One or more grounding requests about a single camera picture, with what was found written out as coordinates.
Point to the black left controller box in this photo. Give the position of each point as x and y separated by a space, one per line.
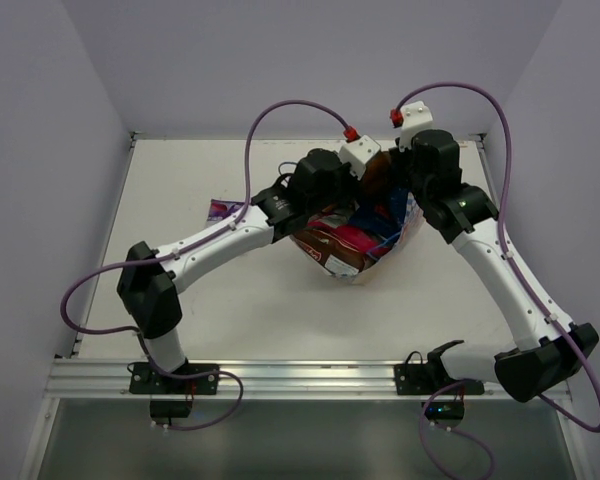
168 410

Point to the aluminium mounting rail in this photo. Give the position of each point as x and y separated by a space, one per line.
279 380

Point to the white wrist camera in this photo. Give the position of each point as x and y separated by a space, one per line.
416 117
358 153

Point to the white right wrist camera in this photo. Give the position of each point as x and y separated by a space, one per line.
416 117

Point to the blue checkered paper bag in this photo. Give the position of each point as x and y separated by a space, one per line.
338 215

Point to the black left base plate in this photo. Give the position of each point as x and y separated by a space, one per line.
189 379

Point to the black controller box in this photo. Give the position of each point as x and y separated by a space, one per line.
168 410
445 411

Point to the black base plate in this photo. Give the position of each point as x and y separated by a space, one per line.
189 379
417 376

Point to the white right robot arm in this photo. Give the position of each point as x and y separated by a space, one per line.
548 345

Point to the orange snack packet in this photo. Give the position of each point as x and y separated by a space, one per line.
376 180

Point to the purple candy packet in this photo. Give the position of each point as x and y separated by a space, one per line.
219 210

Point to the black right controller box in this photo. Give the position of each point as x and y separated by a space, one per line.
445 411

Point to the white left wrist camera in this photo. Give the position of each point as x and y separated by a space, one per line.
358 153

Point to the brown snack packet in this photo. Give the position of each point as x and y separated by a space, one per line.
336 256

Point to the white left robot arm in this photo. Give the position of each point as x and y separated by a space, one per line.
153 279

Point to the pink snack packet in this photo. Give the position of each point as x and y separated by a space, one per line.
354 237

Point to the dark blue snack packet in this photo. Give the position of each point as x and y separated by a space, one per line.
384 217

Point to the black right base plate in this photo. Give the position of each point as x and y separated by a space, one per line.
417 376

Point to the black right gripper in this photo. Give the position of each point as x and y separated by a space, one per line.
401 156

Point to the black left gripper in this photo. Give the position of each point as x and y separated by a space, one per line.
347 182

